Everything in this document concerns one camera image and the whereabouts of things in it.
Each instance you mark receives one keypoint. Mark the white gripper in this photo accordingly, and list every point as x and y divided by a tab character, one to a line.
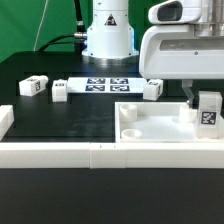
174	52

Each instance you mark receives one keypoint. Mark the white square tabletop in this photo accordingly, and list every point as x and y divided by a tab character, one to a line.
160	122

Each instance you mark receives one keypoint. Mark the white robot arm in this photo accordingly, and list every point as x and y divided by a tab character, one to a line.
110	38

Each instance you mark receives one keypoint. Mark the white fiducial tag sheet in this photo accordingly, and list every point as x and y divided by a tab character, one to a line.
105	85

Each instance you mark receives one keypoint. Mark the white U-shaped fence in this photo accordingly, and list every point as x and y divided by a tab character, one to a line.
106	155

